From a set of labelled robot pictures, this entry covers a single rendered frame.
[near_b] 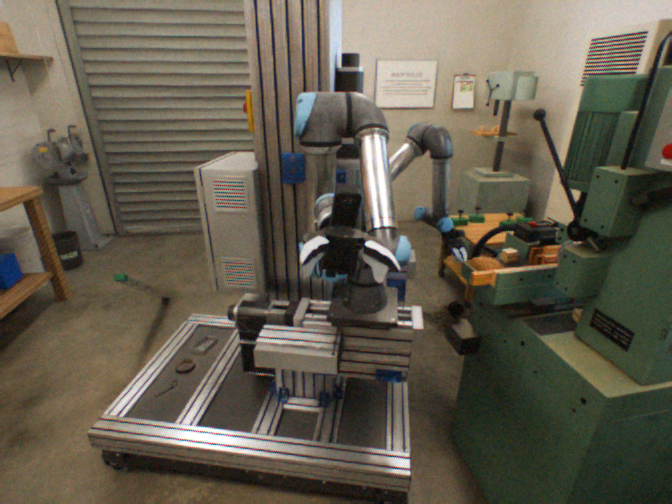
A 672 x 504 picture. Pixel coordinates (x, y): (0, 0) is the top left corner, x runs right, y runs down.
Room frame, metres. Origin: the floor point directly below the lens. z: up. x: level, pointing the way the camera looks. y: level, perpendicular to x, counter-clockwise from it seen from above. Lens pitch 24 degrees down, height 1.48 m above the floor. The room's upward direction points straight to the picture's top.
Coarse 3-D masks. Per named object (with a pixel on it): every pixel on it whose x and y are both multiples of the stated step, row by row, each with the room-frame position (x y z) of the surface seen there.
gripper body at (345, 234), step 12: (324, 228) 0.63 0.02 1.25; (336, 228) 0.63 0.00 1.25; (348, 228) 0.63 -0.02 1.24; (336, 240) 0.58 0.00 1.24; (348, 240) 0.59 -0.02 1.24; (324, 252) 0.61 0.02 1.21; (336, 252) 0.59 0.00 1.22; (348, 252) 0.59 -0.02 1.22; (324, 264) 0.58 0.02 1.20; (336, 264) 0.59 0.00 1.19; (348, 264) 0.59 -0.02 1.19
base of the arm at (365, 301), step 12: (348, 288) 1.05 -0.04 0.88; (360, 288) 1.02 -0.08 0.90; (372, 288) 1.02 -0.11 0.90; (384, 288) 1.07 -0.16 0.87; (348, 300) 1.04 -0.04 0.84; (360, 300) 1.01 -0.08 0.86; (372, 300) 1.01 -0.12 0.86; (384, 300) 1.04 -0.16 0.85; (360, 312) 1.00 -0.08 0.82; (372, 312) 1.00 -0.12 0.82
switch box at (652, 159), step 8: (664, 112) 0.81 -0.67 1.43; (664, 120) 0.80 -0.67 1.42; (664, 128) 0.80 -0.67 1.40; (656, 136) 0.81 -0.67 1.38; (664, 136) 0.79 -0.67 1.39; (656, 144) 0.80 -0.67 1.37; (664, 144) 0.79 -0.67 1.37; (656, 152) 0.80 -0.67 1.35; (648, 160) 0.81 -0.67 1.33; (656, 160) 0.79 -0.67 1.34; (656, 168) 0.79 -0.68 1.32; (664, 168) 0.77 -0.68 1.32
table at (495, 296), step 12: (468, 264) 1.19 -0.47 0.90; (504, 264) 1.19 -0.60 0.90; (516, 264) 1.19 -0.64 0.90; (468, 276) 1.17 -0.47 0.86; (480, 288) 1.09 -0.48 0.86; (492, 288) 1.03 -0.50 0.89; (504, 288) 1.02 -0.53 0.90; (516, 288) 1.03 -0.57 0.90; (528, 288) 1.04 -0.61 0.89; (540, 288) 1.05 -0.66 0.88; (552, 288) 1.05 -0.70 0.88; (492, 300) 1.02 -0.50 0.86; (504, 300) 1.02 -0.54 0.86; (516, 300) 1.03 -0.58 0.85; (528, 300) 1.04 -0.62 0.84
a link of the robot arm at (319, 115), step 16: (304, 96) 1.03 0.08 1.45; (320, 96) 1.03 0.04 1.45; (336, 96) 1.04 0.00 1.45; (304, 112) 1.00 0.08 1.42; (320, 112) 1.01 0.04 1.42; (336, 112) 1.01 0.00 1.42; (304, 128) 1.01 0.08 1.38; (320, 128) 1.00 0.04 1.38; (336, 128) 1.02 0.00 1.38; (304, 144) 1.02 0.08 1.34; (320, 144) 1.00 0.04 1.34; (336, 144) 1.02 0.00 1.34; (320, 160) 1.02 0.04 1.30; (320, 176) 1.02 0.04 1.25; (320, 192) 1.02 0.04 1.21; (304, 240) 1.04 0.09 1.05
